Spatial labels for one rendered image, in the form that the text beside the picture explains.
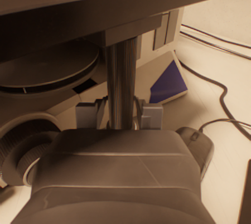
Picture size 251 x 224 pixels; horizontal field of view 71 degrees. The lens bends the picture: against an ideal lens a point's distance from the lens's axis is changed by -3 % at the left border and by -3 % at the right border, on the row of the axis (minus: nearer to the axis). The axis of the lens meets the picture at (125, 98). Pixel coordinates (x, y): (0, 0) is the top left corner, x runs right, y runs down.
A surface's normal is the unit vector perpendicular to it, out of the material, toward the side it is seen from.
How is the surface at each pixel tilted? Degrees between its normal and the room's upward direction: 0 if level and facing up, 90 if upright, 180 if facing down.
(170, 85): 48
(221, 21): 90
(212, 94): 0
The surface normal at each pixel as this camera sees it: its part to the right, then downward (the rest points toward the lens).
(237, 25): -0.71, 0.44
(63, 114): 0.71, 0.47
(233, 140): 0.02, -0.76
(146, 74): 0.53, -0.15
